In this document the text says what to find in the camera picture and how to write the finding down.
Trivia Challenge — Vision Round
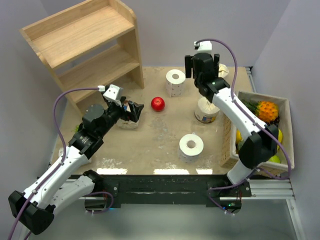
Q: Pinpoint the green grapes bunch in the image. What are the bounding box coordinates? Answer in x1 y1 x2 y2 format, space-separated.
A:
73 125 79 133

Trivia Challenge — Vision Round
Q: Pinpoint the wooden three-tier shelf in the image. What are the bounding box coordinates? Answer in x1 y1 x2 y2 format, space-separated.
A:
20 0 145 111

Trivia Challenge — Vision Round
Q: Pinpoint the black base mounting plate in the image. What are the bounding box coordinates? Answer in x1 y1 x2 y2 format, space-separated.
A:
83 170 252 213

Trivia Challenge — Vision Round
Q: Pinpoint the white paper towel roll front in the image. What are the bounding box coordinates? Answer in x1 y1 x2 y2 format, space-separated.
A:
177 133 204 163

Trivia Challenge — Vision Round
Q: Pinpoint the paper roll plain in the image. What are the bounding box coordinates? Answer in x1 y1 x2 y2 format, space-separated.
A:
218 63 230 78

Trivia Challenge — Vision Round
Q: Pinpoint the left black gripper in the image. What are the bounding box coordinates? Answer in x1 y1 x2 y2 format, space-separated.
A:
98 96 144 138

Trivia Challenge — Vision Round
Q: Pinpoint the wicker basket with liner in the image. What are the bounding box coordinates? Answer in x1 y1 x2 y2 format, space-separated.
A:
219 91 295 175

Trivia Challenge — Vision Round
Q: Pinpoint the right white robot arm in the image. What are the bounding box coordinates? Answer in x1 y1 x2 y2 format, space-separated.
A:
184 52 278 197

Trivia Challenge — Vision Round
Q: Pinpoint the floral paper towel roll back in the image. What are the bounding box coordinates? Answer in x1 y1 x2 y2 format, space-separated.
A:
165 69 186 97

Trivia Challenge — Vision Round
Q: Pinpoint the yellow lemon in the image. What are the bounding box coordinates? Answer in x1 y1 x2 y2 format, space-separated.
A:
235 129 243 145

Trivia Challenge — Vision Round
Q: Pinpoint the green pear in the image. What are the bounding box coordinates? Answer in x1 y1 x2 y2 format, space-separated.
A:
268 155 282 164

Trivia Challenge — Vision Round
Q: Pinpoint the pineapple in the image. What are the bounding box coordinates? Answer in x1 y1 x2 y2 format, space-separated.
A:
244 101 279 124

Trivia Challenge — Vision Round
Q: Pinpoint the paper roll cartoon label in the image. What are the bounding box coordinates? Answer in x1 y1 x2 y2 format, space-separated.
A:
194 97 220 124

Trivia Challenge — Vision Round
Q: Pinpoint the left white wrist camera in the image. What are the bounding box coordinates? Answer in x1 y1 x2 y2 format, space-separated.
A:
97 84 124 102

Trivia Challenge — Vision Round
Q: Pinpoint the red apple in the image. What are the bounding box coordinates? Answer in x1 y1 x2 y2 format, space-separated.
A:
150 96 166 112

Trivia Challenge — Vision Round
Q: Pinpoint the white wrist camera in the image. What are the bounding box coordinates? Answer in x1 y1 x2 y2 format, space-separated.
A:
97 84 124 102
194 41 213 54

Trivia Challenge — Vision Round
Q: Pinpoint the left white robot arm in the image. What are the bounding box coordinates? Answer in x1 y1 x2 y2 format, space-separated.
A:
8 100 144 235

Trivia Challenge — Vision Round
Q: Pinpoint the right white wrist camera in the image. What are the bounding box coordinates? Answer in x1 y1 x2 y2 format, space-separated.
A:
194 41 213 54

